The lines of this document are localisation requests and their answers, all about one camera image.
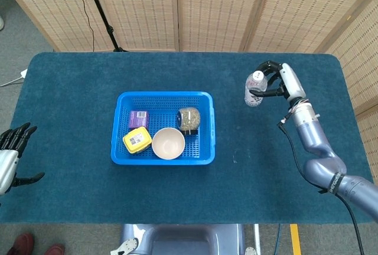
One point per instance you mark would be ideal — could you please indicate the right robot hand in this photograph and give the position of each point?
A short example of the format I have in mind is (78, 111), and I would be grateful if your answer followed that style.
(291, 81)

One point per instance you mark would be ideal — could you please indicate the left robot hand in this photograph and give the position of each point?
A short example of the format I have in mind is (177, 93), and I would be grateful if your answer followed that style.
(7, 166)

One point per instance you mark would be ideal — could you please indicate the clear water bottle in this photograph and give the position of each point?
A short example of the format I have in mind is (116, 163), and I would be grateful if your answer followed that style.
(254, 85)

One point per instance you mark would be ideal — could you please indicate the round jar with black lid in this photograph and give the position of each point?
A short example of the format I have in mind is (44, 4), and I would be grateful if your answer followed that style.
(190, 117)

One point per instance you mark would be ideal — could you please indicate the yellow-lidded green container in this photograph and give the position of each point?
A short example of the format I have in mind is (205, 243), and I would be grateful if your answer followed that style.
(136, 139)

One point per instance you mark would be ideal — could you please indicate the beige bowl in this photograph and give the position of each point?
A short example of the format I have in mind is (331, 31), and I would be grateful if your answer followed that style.
(168, 143)

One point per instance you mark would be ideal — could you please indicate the purple box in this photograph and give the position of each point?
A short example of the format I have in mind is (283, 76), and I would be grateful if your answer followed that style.
(138, 118)

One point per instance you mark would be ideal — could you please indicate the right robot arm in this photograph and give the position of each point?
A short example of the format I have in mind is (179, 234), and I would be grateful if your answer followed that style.
(313, 137)

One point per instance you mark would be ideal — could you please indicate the dark red shoe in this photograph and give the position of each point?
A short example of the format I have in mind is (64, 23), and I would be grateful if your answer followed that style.
(22, 244)
(56, 250)

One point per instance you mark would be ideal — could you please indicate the blue table mat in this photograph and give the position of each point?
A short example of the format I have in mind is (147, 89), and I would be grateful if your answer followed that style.
(74, 113)

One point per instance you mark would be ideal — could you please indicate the white power adapter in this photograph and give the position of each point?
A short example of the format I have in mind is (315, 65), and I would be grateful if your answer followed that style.
(23, 73)

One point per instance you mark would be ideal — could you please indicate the blue plastic basket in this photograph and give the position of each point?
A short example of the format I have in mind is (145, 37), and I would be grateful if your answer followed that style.
(206, 125)

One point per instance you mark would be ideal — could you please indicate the bamboo folding screen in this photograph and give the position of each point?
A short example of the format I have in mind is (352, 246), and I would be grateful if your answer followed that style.
(221, 10)

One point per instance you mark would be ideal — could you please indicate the white shoe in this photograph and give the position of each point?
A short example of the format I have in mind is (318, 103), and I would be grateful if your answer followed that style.
(1, 22)

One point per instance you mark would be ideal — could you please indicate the yellow floor tape strip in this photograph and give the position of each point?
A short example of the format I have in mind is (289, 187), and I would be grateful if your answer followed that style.
(295, 240)

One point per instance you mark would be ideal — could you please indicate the white floor strip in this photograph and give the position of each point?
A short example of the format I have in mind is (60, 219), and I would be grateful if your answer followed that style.
(257, 237)

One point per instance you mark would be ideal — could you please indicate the black tripod stand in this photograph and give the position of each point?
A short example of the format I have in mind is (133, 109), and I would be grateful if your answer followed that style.
(102, 13)

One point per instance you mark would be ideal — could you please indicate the blue-grey robot torso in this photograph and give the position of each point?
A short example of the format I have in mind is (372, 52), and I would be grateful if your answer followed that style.
(183, 237)

